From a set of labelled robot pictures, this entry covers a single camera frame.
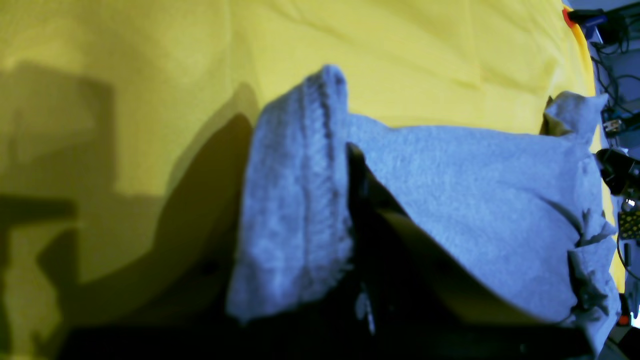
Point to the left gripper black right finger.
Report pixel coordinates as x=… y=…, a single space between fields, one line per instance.
x=406 y=298

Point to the yellow table cloth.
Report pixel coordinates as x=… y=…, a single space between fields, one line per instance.
x=118 y=106

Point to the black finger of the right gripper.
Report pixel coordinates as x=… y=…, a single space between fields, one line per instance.
x=620 y=172

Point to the blue clamp with red tip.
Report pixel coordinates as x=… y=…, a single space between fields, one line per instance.
x=593 y=18

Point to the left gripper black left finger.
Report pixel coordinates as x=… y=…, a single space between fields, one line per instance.
x=160 y=306

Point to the grey t-shirt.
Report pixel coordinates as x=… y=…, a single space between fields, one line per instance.
x=521 y=213

